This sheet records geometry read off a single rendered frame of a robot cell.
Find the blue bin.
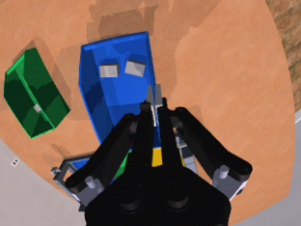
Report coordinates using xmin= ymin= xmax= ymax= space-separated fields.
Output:
xmin=78 ymin=31 xmax=155 ymax=144

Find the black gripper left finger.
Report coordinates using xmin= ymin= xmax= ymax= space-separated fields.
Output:
xmin=65 ymin=85 xmax=156 ymax=211

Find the grey metal shelf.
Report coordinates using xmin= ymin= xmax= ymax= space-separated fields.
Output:
xmin=50 ymin=132 xmax=198 ymax=212

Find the green bin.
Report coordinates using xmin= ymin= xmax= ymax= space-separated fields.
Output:
xmin=3 ymin=47 xmax=70 ymax=139

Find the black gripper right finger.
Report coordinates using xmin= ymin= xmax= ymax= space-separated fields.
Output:
xmin=155 ymin=84 xmax=253 ymax=208

